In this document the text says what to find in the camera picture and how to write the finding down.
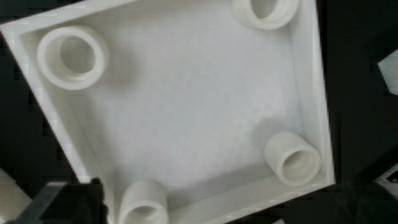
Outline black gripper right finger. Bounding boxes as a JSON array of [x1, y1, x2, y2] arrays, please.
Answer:
[[294, 181, 398, 224]]

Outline white leg at left edge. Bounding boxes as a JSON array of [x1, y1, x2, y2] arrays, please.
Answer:
[[0, 169, 31, 224]]

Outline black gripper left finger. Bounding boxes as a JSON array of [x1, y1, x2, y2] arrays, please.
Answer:
[[15, 178, 108, 224]]

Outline white right fence wall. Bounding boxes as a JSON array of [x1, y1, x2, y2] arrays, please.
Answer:
[[374, 164, 398, 194]]

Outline white table leg with tag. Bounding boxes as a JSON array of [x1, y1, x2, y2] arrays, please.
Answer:
[[378, 49, 398, 95]]

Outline white square tabletop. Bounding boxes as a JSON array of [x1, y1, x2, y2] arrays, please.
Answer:
[[0, 0, 333, 224]]

